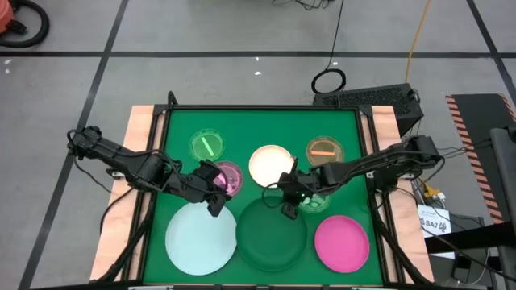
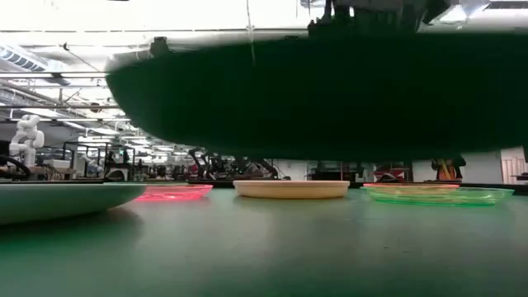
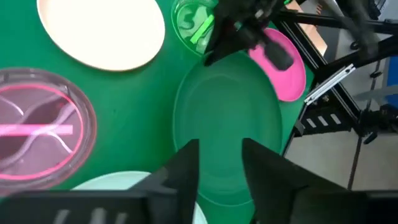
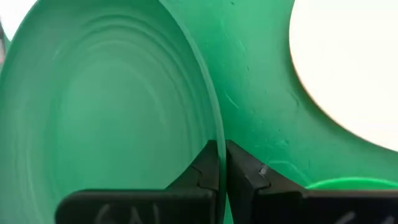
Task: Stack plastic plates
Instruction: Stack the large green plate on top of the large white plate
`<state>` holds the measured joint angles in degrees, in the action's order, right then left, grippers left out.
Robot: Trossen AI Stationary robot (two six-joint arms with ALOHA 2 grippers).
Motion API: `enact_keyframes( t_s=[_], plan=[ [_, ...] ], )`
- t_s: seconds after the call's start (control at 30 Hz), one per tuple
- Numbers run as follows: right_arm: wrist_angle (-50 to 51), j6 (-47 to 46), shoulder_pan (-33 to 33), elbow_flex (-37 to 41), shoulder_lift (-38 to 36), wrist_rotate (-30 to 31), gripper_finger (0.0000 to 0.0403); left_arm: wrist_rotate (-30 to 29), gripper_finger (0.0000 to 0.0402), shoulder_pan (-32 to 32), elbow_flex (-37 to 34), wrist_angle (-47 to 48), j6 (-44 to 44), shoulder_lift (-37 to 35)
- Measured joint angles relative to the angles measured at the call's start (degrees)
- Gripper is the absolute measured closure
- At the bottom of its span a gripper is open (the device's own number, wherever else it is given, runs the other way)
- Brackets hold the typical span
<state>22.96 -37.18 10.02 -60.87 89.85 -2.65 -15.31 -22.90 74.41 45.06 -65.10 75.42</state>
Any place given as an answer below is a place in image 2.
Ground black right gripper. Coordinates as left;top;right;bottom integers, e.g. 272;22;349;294
307;0;450;37

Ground orange transparent plastic plate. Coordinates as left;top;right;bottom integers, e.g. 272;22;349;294
362;182;460;190

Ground cream plastic plate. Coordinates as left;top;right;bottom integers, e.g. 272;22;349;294
233;179;351;200

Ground large green transparent plate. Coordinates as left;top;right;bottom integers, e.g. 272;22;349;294
360;186;515;207

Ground pink transparent plastic plate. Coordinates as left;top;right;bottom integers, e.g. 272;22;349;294
134;184;214;202

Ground red storage bins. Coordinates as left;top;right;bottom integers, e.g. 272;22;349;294
373;163;408;181

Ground person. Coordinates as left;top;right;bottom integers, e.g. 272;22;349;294
431;156;467;182

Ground black background robot arms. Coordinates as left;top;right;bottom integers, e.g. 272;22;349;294
187;148;281;181

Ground large pale mint plate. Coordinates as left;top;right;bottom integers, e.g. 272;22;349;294
0;182;149;226

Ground black ceiling cable reel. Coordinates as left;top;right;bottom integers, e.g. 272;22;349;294
149;35;170;59

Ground black curved hose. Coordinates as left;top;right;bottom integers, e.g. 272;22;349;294
0;155;32;181

